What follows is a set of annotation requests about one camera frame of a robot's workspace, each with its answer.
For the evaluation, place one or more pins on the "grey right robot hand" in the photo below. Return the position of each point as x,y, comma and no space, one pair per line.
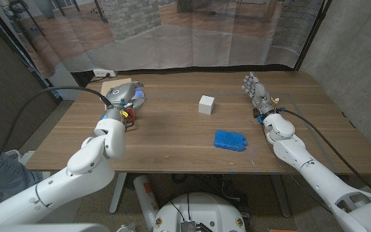
260,95

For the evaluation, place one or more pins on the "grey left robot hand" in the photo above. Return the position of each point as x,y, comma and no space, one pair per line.
122,95

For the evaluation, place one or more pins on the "white round jar lid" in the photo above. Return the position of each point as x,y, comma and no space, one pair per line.
139,94

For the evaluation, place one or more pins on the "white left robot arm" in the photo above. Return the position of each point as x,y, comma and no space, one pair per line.
85,161

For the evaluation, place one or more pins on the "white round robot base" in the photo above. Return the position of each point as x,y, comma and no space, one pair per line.
201,209

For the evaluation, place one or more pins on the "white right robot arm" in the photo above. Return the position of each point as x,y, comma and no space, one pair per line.
320,183

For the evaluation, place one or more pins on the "red-fronted wooden drawer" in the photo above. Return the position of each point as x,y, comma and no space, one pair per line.
131,114

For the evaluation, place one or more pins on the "blue ice pack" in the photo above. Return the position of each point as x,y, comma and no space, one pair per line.
230,140

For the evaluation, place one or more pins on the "white cube box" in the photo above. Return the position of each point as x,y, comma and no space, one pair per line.
206,104

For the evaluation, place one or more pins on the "white power strip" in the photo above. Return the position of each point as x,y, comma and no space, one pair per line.
103,73

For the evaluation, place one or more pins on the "black backdrop stand pole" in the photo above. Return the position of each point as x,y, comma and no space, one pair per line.
312,35

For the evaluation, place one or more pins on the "printed room backdrop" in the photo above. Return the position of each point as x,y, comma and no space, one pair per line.
188,38

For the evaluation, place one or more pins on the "white cylinder with orange label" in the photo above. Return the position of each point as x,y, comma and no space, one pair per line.
145,196

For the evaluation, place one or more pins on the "white floor platform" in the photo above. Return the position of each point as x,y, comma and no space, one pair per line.
66,213

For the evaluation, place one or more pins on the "person leg in jeans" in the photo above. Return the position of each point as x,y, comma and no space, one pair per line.
11,180

